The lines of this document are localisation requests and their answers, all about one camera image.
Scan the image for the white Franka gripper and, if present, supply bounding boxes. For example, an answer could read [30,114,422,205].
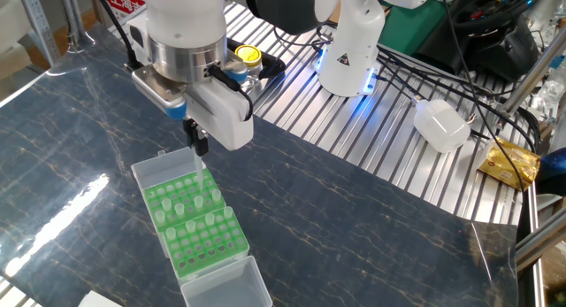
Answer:
[125,14,256,157]

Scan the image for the translucent tip box green rack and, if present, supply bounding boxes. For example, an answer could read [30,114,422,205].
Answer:
[131,145,227,259]
[163,204,274,307]

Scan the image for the glass jar gold lid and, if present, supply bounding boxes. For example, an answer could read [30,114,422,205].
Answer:
[233,44,266,89]

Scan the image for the red white printed box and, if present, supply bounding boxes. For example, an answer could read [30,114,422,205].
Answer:
[103,0,147,23]

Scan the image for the white paper sheet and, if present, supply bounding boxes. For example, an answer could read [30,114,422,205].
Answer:
[77,290,123,307]

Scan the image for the dark marble pattern mat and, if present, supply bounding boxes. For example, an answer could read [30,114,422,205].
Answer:
[0,23,519,307]

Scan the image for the green cloth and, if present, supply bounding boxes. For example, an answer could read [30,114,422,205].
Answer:
[378,0,463,57]

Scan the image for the white plastic bottle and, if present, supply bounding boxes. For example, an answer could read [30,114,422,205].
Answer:
[410,96,472,155]

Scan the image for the gold foil packet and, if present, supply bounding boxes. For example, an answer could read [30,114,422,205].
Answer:
[476,136,542,192]

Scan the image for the black racing wheel controller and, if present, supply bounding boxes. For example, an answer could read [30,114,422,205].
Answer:
[457,0,541,83]

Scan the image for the dark blue round object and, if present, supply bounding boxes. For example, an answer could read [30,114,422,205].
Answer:
[537,147,566,197]

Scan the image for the silver wrist camera blue caps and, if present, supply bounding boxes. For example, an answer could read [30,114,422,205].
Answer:
[131,58,249,121]

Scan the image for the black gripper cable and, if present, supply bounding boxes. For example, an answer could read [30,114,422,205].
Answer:
[207,65,256,122]

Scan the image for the grey slotted angle post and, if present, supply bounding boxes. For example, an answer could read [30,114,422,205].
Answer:
[17,0,61,67]

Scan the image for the thick black cable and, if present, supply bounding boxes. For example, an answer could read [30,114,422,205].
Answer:
[373,45,539,153]

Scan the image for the aluminium frame post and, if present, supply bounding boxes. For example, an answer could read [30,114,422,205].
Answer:
[499,32,566,118]

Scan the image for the aluminium frame rail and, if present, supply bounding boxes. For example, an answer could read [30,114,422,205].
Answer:
[515,209,566,307]

